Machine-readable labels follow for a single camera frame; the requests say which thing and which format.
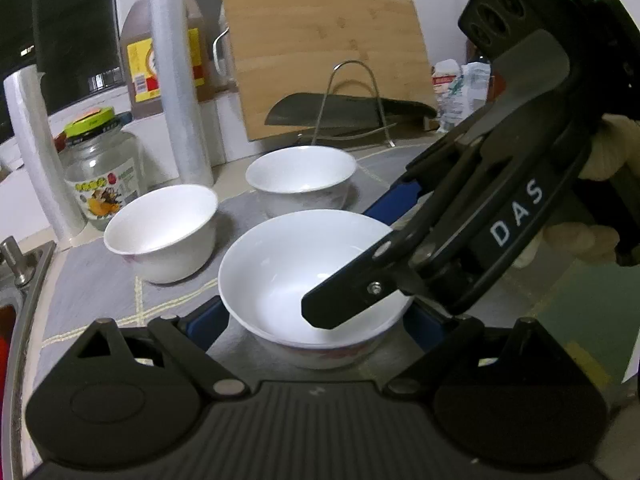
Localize metal sink knob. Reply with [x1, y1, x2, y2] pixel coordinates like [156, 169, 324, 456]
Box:
[0, 236, 31, 288]

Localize metal wire rack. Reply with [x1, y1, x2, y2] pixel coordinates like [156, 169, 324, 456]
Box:
[297, 60, 396, 148]

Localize clear cling film roll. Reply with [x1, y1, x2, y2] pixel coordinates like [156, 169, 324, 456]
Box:
[147, 0, 213, 186]

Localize white bowl with pink flowers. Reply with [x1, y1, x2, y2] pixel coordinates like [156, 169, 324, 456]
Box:
[245, 146, 357, 218]
[103, 184, 219, 285]
[217, 209, 416, 368]

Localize person's right hand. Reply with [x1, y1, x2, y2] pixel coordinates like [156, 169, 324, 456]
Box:
[542, 114, 640, 267]

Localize grey checked mat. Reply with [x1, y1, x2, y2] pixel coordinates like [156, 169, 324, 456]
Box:
[42, 140, 451, 361]

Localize bamboo cutting board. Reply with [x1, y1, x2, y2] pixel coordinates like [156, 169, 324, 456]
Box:
[220, 0, 438, 143]

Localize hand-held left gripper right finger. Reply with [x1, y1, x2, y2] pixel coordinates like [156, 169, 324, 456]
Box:
[382, 305, 591, 400]

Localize red and white basin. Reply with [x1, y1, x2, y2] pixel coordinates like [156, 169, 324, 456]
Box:
[0, 305, 13, 441]

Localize dark window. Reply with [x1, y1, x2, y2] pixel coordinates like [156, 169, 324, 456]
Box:
[0, 0, 123, 141]

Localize glass jar with green lid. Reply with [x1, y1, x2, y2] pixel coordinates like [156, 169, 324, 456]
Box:
[62, 107, 138, 231]

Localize steel sink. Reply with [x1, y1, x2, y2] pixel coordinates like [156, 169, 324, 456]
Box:
[0, 240, 56, 480]

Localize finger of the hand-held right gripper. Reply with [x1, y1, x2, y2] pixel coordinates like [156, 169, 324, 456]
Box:
[362, 29, 572, 232]
[301, 132, 546, 331]

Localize brown oil bottle yellow label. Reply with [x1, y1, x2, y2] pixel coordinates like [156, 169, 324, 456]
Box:
[120, 0, 211, 106]

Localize steel cleaver knife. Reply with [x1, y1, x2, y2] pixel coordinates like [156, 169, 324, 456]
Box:
[264, 92, 438, 128]

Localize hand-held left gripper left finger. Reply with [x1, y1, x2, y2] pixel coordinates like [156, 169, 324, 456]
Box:
[50, 295, 248, 401]

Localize white printed bag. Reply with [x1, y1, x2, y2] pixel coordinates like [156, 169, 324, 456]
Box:
[432, 59, 496, 133]

